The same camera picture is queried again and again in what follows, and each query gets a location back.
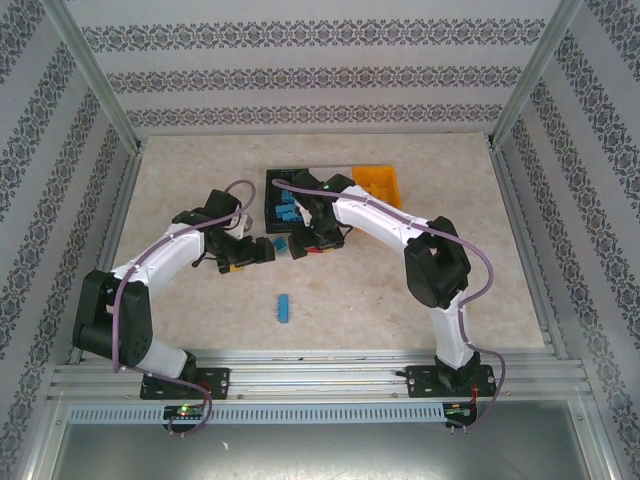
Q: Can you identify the black plastic container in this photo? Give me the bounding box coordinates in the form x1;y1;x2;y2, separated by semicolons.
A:
263;168;315;236

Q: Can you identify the yellow plastic container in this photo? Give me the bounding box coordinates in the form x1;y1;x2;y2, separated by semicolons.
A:
351;164;404;211

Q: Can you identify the white plastic container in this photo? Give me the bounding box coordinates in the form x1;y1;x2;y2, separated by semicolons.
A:
307;166;355;189

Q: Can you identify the grey metal panel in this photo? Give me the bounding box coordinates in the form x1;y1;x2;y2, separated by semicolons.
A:
22;399;619;480

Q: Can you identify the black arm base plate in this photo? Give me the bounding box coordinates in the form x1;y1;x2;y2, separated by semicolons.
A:
405;364;496;400
139;367;231;401

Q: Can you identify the aluminium side rail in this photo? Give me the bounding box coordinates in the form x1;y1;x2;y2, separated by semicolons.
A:
488;142;571;361
67;147;147;366

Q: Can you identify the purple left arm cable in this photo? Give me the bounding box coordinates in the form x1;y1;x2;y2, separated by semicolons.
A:
112;178;260;437

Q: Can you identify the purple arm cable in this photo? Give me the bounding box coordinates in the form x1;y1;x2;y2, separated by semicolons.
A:
112;178;260;437
270;178;509;436

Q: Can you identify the aluminium mounting rail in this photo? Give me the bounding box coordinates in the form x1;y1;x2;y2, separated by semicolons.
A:
47;349;594;401

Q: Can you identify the slotted grey cable duct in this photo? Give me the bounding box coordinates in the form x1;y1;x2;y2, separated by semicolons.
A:
67;403;446;425

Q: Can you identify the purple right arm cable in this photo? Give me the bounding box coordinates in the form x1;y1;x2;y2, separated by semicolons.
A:
270;178;509;436

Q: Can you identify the aluminium frame post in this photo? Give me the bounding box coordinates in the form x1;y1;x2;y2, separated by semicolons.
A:
42;0;147;154
488;0;587;151

